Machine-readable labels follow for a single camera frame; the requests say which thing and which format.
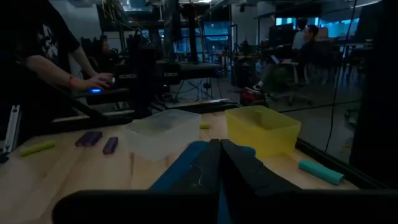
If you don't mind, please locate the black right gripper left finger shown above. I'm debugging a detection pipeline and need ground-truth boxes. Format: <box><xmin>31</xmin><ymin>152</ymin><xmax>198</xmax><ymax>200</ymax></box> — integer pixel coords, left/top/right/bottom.
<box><xmin>169</xmin><ymin>139</ymin><xmax>222</xmax><ymax>192</ymax></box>

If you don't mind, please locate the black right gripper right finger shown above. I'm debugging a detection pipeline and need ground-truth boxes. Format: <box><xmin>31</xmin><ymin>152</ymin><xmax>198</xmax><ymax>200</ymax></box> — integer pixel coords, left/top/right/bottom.
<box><xmin>221</xmin><ymin>139</ymin><xmax>302</xmax><ymax>197</ymax></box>

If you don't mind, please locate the clear plastic bin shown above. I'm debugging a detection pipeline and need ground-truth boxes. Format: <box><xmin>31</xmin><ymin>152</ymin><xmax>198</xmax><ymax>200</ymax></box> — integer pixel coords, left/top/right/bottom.
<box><xmin>123</xmin><ymin>108</ymin><xmax>202</xmax><ymax>162</ymax></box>

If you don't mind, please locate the teal block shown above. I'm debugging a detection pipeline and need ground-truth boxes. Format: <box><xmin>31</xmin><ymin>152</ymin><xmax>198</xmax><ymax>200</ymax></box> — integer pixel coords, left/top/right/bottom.
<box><xmin>298</xmin><ymin>159</ymin><xmax>345</xmax><ymax>187</ymax></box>

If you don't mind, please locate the purple block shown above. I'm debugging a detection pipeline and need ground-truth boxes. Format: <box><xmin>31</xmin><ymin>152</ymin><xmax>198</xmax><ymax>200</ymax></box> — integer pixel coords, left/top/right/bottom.
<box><xmin>74</xmin><ymin>131</ymin><xmax>103</xmax><ymax>147</ymax></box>
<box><xmin>102</xmin><ymin>136</ymin><xmax>119</xmax><ymax>156</ymax></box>

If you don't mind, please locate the blue plastic bin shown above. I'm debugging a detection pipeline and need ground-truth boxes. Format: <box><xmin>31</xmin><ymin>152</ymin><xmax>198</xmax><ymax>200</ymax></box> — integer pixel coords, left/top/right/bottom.
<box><xmin>149</xmin><ymin>140</ymin><xmax>257</xmax><ymax>191</ymax></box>

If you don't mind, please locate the yellow plastic bin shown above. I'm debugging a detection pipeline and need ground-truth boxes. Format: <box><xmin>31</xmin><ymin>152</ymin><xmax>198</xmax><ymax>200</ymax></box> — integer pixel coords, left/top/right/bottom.
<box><xmin>224</xmin><ymin>105</ymin><xmax>302</xmax><ymax>159</ymax></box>

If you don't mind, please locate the red black case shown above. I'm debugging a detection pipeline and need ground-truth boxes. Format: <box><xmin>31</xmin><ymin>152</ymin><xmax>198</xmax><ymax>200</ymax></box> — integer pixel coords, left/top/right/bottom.
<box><xmin>239</xmin><ymin>88</ymin><xmax>269</xmax><ymax>107</ymax></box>

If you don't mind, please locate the black folding stand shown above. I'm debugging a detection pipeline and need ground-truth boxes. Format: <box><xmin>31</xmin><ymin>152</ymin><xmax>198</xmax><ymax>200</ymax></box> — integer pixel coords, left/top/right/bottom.
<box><xmin>164</xmin><ymin>62</ymin><xmax>223</xmax><ymax>103</ymax></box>

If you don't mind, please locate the office chair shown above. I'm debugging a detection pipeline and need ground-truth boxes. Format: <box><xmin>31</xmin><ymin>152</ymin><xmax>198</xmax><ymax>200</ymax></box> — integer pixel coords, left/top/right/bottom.
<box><xmin>270</xmin><ymin>65</ymin><xmax>314</xmax><ymax>106</ymax></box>

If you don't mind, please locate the person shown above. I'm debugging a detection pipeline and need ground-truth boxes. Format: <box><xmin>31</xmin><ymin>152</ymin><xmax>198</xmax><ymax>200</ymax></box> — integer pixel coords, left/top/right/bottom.
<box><xmin>0</xmin><ymin>0</ymin><xmax>114</xmax><ymax>91</ymax></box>
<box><xmin>252</xmin><ymin>24</ymin><xmax>321</xmax><ymax>91</ymax></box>

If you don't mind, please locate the dark computer monitor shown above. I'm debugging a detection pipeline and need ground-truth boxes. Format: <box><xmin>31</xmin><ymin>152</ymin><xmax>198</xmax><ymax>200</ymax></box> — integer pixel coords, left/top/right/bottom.
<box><xmin>269</xmin><ymin>23</ymin><xmax>295</xmax><ymax>47</ymax></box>

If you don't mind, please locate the black table frame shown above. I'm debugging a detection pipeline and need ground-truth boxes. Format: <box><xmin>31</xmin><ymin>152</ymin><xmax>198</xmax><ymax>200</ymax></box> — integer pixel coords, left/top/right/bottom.
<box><xmin>294</xmin><ymin>138</ymin><xmax>391</xmax><ymax>191</ymax></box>

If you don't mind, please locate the black hanging cable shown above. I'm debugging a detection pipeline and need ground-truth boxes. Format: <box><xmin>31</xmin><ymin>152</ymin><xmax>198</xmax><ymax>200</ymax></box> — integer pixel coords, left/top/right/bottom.
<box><xmin>324</xmin><ymin>0</ymin><xmax>358</xmax><ymax>153</ymax></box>

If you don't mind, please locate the black post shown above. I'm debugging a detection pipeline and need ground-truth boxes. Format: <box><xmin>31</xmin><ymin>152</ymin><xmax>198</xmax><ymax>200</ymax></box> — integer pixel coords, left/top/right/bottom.
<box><xmin>349</xmin><ymin>0</ymin><xmax>398</xmax><ymax>189</ymax></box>

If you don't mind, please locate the aluminium profile bracket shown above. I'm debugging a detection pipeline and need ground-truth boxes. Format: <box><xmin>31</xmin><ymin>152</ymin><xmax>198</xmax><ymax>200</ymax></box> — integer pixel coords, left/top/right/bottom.
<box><xmin>2</xmin><ymin>105</ymin><xmax>21</xmax><ymax>154</ymax></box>

